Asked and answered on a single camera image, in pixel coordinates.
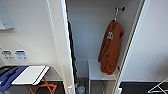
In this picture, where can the black clothes hook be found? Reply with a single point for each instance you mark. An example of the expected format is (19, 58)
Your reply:
(120, 8)

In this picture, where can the white wardrobe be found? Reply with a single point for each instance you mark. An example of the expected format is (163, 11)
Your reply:
(86, 33)

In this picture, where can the brown wicker basket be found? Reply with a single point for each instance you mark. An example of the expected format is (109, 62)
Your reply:
(80, 81)

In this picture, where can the blue white wall sign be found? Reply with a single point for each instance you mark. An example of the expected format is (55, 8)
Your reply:
(21, 55)

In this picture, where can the orange hooded sweater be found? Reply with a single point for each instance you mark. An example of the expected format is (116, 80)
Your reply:
(110, 50)

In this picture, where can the white inner shelf unit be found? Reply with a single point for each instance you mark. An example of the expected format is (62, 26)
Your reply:
(98, 71)

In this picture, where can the grey wall box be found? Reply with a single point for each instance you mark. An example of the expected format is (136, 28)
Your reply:
(5, 18)

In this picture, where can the white wardrobe door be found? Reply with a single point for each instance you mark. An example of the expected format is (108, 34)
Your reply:
(55, 40)
(139, 26)

